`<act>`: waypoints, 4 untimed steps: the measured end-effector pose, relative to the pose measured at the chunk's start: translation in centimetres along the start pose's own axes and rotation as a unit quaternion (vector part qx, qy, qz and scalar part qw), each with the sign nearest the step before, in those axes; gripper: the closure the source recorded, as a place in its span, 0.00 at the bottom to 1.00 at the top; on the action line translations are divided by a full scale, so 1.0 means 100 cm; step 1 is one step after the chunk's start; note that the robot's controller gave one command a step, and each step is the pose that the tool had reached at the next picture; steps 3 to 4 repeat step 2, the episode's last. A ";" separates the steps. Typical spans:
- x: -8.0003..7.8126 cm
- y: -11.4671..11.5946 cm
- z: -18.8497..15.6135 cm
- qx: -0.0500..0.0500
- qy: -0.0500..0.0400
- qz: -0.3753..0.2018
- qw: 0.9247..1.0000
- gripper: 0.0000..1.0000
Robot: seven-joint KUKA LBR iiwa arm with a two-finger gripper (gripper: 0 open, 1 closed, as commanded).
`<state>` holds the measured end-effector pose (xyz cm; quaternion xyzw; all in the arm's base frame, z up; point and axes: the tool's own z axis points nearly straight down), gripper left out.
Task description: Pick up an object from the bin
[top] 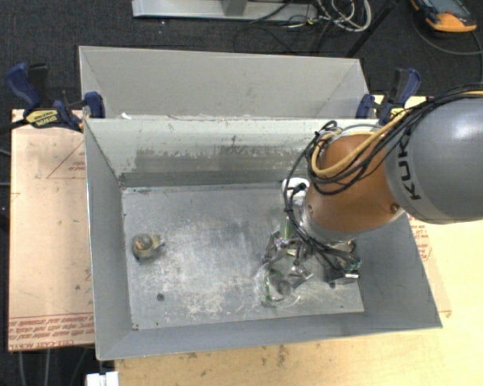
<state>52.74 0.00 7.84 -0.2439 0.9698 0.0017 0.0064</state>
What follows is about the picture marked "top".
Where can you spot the black cylinder on white bracket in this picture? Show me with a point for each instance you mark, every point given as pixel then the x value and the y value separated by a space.
pixel 294 183

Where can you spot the clear glass thing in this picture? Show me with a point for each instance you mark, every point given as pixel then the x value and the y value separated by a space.
pixel 271 292

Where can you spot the grey metal bin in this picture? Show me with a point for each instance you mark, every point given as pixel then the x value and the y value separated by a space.
pixel 209 231

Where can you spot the brown cardboard board red print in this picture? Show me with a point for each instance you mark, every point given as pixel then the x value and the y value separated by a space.
pixel 48 223

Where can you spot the small olive round thing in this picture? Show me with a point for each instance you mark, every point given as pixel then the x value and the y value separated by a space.
pixel 146 246

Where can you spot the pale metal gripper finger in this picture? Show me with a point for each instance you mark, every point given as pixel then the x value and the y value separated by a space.
pixel 274 249
pixel 300 276

